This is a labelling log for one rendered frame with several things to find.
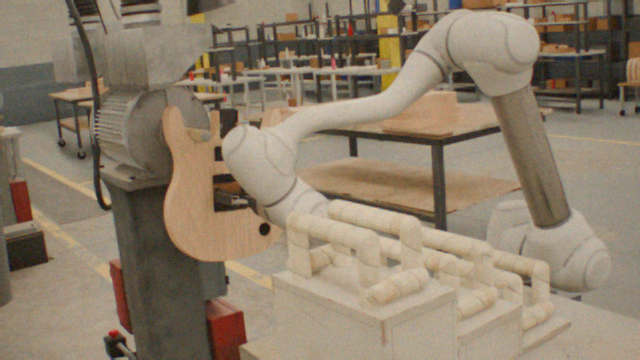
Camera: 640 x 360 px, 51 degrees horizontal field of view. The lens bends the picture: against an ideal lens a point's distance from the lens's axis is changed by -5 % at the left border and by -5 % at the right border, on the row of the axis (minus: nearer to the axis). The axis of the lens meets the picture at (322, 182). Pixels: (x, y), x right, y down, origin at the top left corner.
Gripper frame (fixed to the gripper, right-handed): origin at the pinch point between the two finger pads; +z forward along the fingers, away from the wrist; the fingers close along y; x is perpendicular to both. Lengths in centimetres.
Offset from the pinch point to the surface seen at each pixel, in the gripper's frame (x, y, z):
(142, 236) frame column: -16.7, -12.7, 33.3
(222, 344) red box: -55, 13, 31
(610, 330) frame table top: -14, 23, -98
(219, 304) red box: -45, 17, 41
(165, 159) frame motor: 7.7, -11.3, 17.5
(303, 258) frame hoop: 1, -26, -73
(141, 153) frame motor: 9.6, -18.1, 17.9
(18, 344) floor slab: -110, -20, 213
